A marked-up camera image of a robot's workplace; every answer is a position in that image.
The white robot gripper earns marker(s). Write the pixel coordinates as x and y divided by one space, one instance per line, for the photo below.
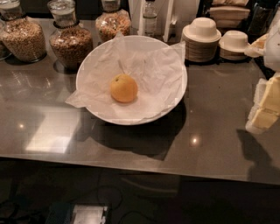
273 49

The orange fruit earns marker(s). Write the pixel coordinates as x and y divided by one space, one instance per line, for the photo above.
123 88

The large white bowl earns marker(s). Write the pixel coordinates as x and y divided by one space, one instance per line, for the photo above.
132 113

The short stack of paper bowls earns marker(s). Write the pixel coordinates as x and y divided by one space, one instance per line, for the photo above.
233 44

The stack of brown napkins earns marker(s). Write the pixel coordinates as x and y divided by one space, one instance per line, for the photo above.
228 13

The tall stack of paper bowls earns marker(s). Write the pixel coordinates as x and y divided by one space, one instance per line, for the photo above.
201 39

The white crumpled paper liner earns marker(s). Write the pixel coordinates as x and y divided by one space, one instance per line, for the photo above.
151 73

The clear glass bottle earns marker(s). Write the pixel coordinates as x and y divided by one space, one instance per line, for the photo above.
149 18

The glass jar of mixed cereal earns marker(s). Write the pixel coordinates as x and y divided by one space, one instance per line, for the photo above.
112 20

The glass jar of brown granola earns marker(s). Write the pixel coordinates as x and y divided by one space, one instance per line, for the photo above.
70 42

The glass jar of light cereal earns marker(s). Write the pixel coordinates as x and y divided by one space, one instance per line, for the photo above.
23 38

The grey box under table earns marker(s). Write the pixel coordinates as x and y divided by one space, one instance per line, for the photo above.
67 213

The glass jar at left edge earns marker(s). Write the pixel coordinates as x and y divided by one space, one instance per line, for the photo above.
4 51

